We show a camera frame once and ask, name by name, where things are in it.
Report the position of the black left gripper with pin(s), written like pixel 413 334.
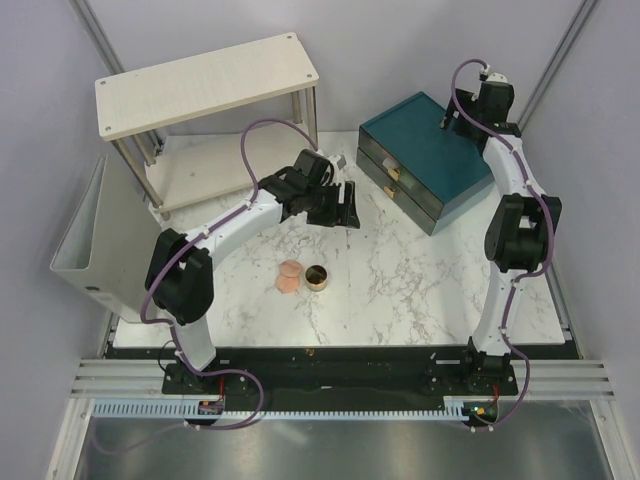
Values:
pixel 343 216

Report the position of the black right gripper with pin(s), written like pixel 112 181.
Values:
pixel 458 126

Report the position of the clear drawer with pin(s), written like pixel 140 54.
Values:
pixel 399 174
pixel 410 207

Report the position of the gold cream jar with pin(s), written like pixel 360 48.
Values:
pixel 316 278

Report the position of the teal drawer cabinet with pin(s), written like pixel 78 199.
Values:
pixel 449 165

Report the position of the pink makeup sponge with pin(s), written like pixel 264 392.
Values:
pixel 288 280

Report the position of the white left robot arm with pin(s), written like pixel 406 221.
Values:
pixel 180 278

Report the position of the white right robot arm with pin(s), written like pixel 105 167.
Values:
pixel 519 241

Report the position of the white two-tier shelf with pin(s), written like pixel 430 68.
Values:
pixel 181 125

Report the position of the grey file holder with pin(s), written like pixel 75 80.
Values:
pixel 106 249

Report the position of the aluminium frame rail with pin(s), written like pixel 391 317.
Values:
pixel 568 40

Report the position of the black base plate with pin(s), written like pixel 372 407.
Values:
pixel 440 370

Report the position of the white slotted cable duct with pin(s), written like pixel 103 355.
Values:
pixel 192 409

